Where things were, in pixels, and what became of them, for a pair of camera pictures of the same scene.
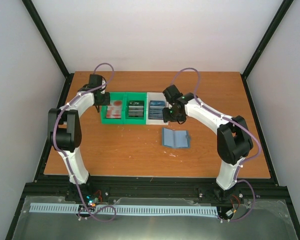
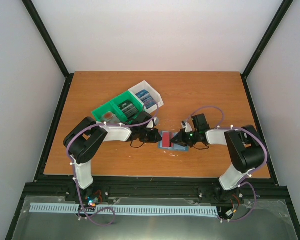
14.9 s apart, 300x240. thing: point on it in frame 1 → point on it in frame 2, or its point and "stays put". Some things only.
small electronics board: x=91 y=200 stays put
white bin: x=155 y=96 → x=157 y=96
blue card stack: x=155 y=109 → x=146 y=98
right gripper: x=166 y=117 → x=180 y=138
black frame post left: x=33 y=12 stays put
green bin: x=115 y=96 → x=110 y=107
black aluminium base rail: x=265 y=188 stays put
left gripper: x=106 y=100 → x=156 y=135
